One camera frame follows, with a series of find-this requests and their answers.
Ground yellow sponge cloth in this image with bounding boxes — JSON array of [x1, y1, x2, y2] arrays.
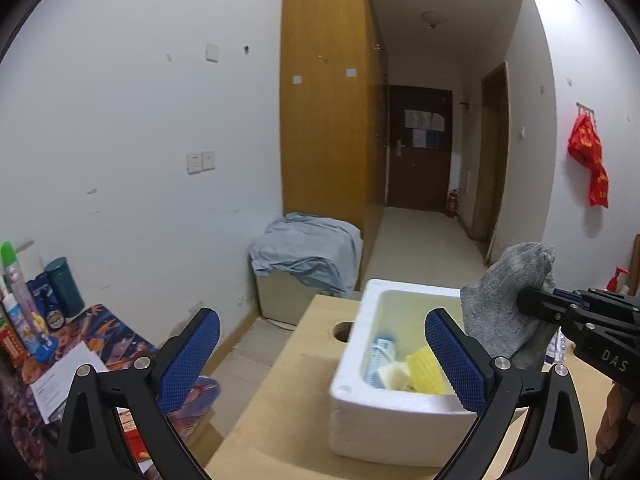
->
[[405, 344, 449, 394]]

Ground grey sock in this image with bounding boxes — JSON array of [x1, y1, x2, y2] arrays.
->
[[460, 242, 556, 370]]

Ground person's hand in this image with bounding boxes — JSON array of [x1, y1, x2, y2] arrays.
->
[[596, 382, 639, 472]]

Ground white lotion pump bottle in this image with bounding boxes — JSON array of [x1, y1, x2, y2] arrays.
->
[[605, 266, 629, 295]]

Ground orange snack packet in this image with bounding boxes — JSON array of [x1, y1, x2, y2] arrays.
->
[[117, 408, 150, 463]]

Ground white foam box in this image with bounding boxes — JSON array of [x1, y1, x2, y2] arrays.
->
[[329, 280, 476, 468]]

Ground small wooden cabinet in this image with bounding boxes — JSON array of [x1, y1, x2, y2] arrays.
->
[[256, 271, 317, 325]]

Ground red fire extinguisher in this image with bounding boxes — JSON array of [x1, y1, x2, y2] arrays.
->
[[445, 188, 459, 218]]

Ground dark teal canister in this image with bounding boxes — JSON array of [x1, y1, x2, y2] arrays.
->
[[44, 257, 85, 318]]

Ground white printed paper sheet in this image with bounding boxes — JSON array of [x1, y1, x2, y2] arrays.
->
[[30, 341, 108, 424]]

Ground blue box package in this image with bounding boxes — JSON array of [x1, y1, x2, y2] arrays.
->
[[27, 273, 65, 332]]

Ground red hanging bag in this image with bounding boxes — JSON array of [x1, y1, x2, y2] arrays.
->
[[567, 112, 610, 208]]

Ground green cap spray bottle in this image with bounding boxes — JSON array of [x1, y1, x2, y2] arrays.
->
[[1, 242, 56, 363]]

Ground colourful patterned tablecloth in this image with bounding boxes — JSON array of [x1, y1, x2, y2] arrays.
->
[[0, 301, 222, 480]]

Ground grey-blue draped cloth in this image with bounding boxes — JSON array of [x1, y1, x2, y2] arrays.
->
[[250, 212, 363, 299]]

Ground papers on door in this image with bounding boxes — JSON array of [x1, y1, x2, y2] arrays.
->
[[404, 110, 446, 150]]

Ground dark brown entrance door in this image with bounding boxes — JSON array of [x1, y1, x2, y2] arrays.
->
[[387, 84, 452, 212]]

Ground ceiling lamp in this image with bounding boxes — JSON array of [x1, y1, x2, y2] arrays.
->
[[421, 10, 448, 29]]

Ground wooden wardrobe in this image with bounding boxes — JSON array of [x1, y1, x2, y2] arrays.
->
[[280, 0, 386, 269]]

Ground side doorway wooden frame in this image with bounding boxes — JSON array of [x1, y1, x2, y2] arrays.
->
[[471, 62, 510, 264]]

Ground double wall socket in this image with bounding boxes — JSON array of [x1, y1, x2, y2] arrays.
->
[[186, 151, 216, 174]]

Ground white wall switch plate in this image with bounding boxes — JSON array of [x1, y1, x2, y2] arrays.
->
[[205, 44, 219, 63]]

